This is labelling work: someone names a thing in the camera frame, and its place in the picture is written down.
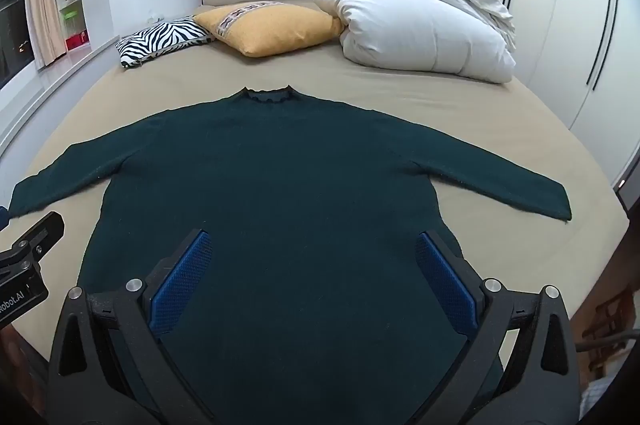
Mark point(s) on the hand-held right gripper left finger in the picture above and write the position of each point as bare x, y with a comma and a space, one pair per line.
182, 282

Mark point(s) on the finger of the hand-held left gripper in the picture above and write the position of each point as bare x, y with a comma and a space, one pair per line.
42, 232
3, 216

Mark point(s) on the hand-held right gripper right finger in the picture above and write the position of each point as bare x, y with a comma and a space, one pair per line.
445, 282

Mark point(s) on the dark green sweater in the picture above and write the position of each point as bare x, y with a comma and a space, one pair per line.
280, 185

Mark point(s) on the white window ledge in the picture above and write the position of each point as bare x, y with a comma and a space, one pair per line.
45, 95

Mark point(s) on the wooden chair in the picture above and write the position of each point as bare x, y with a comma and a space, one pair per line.
602, 330

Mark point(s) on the red box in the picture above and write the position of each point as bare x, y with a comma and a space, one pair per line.
76, 41

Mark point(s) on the green shelf item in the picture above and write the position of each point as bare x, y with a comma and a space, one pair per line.
70, 12

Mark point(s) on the bed with beige sheet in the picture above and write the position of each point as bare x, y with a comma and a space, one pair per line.
350, 80

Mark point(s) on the zebra striped pillow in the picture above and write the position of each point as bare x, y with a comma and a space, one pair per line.
160, 37

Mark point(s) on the white folded duvet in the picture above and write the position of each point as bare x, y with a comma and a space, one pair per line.
425, 30

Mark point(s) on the yellow pillow with patterned band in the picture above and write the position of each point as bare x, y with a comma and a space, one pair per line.
272, 27

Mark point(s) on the white wardrobe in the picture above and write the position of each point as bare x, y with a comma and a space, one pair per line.
565, 20

